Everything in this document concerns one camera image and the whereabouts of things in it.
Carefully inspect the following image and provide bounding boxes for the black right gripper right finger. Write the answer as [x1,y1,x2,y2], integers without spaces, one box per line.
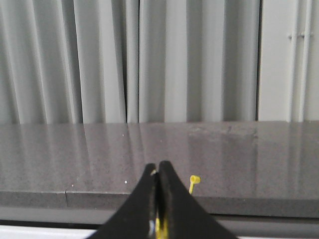
[157,161,236,239]

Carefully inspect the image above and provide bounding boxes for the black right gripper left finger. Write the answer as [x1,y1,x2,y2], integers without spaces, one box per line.
[96,163,157,239]

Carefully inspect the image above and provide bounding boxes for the yellow squeeze bottle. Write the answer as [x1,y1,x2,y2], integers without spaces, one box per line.
[155,161,201,239]

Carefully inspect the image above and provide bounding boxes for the grey stone counter ledge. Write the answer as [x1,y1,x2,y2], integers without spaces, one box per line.
[0,121,319,218]

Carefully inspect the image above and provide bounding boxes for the grey pleated curtain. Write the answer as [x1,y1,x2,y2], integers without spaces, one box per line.
[0,0,261,124]

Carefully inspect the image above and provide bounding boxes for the white wall pipes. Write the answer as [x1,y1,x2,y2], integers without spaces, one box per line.
[287,0,314,122]

